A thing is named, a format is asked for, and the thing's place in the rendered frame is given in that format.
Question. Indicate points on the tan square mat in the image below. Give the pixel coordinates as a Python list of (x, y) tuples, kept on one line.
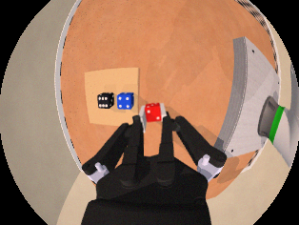
[(116, 81)]

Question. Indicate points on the red die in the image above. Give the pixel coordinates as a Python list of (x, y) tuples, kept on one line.
[(153, 112)]

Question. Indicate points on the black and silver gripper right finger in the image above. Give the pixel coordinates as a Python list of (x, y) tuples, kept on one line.
[(209, 160)]

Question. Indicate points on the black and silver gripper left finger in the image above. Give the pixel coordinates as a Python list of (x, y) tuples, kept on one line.
[(127, 140)]

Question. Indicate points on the black die with white pips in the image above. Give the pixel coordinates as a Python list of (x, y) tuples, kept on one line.
[(105, 100)]

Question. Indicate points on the blue die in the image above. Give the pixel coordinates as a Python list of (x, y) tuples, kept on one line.
[(125, 100)]

